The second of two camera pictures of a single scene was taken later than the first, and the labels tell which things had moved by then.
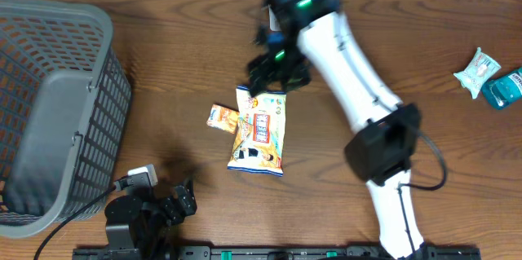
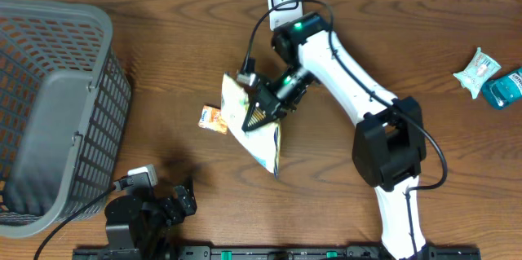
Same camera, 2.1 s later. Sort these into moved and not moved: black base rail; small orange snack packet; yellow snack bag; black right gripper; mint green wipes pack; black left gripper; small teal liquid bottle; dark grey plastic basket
Moved: black right gripper; small orange snack packet; yellow snack bag
Not moved: dark grey plastic basket; black left gripper; small teal liquid bottle; black base rail; mint green wipes pack
